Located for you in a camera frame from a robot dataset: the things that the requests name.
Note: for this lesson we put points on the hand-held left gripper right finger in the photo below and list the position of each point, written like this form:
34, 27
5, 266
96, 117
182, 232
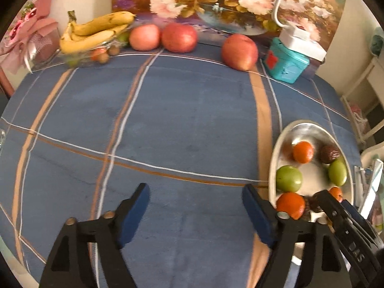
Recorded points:
258, 216

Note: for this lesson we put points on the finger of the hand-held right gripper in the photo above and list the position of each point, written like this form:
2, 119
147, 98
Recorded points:
360, 222
331, 210

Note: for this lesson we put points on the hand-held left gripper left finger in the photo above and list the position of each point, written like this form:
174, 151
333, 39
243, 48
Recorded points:
135, 213

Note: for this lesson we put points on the orange tangerine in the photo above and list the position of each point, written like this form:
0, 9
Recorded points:
290, 205
303, 152
336, 193

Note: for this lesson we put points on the brown wrinkled date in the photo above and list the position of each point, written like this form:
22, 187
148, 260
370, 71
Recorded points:
329, 153
312, 203

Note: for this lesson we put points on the stainless steel bowl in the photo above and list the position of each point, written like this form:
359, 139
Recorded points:
315, 177

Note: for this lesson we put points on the green jujube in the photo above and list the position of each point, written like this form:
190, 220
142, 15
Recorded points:
337, 172
288, 178

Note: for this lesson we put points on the blue plaid tablecloth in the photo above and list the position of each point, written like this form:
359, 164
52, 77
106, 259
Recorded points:
180, 120

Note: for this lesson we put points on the white shelf rack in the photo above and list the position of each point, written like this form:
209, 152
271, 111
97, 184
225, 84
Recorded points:
363, 96

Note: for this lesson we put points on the clear glass item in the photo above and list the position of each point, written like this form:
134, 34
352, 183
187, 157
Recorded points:
1, 139

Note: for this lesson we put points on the teal box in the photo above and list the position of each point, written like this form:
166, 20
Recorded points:
285, 64

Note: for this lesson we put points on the clear glass fruit bowl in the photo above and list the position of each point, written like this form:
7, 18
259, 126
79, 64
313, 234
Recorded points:
82, 61

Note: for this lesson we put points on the small red fruit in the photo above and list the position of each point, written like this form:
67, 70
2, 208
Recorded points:
96, 54

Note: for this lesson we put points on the small brown fruit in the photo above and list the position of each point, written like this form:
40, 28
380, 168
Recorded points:
113, 50

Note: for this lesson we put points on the red apple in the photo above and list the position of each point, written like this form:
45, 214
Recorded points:
240, 52
180, 37

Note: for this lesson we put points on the white gooseneck lamp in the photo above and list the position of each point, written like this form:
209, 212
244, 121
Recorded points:
300, 43

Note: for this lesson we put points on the teal round object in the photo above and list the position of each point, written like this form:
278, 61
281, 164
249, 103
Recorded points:
377, 42

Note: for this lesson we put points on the pink apple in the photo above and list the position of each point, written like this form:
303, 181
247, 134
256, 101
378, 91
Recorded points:
144, 37

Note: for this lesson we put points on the small green fruit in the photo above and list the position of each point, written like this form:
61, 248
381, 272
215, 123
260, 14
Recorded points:
123, 37

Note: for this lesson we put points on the yellow banana bunch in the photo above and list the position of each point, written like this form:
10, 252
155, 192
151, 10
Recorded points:
90, 34

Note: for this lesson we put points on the pink flower bouquet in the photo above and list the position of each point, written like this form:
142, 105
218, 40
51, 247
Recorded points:
28, 33

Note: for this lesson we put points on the flower painting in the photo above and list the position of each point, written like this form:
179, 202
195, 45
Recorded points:
195, 0

